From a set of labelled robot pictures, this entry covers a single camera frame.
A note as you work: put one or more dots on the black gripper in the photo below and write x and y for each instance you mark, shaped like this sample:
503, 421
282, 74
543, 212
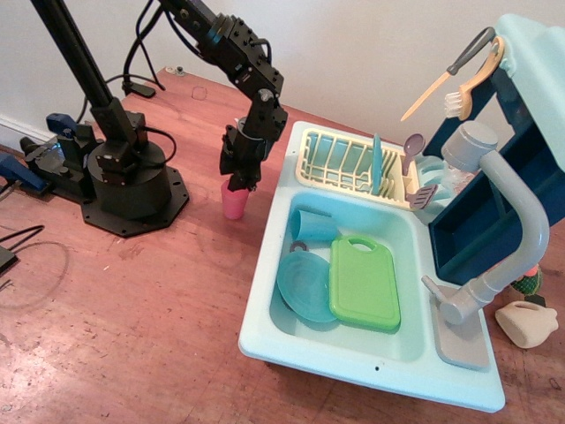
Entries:
242, 156

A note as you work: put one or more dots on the pink plastic cup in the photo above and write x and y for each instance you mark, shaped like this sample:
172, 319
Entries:
233, 202

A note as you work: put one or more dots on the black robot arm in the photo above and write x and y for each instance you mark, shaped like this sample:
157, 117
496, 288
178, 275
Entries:
223, 41

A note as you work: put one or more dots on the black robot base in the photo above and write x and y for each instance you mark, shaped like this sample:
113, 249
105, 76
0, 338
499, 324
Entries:
135, 191

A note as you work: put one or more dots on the blue plastic cup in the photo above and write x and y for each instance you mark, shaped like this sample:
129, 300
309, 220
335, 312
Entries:
311, 226

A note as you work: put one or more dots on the light blue toy sink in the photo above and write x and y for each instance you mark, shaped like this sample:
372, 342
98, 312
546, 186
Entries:
404, 362

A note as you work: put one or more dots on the cream dish rack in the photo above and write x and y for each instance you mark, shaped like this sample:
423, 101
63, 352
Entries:
343, 164

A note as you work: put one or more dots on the blue plastic plate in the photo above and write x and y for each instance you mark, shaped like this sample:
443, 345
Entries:
302, 279

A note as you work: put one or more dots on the blue plate in rack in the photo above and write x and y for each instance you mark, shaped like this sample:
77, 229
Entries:
376, 164

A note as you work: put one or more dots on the green cutting board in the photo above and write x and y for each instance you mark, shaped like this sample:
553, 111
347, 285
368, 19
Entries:
362, 284

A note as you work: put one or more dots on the purple toy spoon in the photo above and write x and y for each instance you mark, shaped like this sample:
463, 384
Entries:
414, 145

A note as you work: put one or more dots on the purple toy spatula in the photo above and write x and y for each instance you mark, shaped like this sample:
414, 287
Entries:
422, 197

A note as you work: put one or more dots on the stacked blue dishes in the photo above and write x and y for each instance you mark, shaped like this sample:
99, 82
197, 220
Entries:
432, 170

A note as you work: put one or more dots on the blue table clamp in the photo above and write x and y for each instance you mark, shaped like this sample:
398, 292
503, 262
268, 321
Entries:
58, 167

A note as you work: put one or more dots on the cream dish brush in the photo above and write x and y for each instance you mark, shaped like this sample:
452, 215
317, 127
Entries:
459, 104

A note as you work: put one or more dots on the grey toy faucet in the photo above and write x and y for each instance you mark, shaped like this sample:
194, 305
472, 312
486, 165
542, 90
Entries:
493, 231

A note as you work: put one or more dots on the dark blue toy shelf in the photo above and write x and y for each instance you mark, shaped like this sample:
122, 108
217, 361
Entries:
529, 87

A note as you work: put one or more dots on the green netted toy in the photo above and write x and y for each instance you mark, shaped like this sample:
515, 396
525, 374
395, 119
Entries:
530, 282

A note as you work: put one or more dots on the beige toy jug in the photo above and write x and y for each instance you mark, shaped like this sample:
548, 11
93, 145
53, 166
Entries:
527, 324

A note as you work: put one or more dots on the black cable mount foot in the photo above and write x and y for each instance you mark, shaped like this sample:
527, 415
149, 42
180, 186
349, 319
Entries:
130, 87

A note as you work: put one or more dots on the toy knife grey handle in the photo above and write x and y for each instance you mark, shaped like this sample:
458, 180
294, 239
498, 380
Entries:
473, 48

